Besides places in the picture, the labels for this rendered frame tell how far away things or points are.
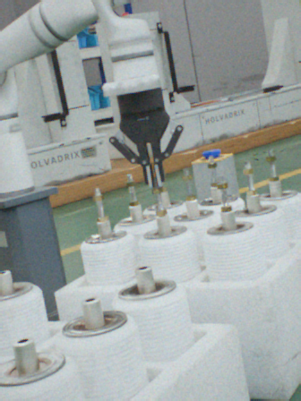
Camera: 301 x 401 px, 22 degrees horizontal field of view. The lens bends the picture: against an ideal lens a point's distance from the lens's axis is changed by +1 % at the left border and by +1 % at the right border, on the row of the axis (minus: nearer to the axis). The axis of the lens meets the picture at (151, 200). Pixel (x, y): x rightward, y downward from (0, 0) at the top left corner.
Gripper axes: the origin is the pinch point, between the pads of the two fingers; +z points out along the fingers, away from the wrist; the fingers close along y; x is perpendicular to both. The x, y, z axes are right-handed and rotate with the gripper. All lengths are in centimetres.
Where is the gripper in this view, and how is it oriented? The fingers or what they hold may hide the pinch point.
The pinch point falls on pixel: (154, 174)
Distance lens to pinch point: 130.5
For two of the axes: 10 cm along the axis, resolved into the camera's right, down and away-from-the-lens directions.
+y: -9.7, 1.6, 1.6
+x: -1.3, 1.9, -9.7
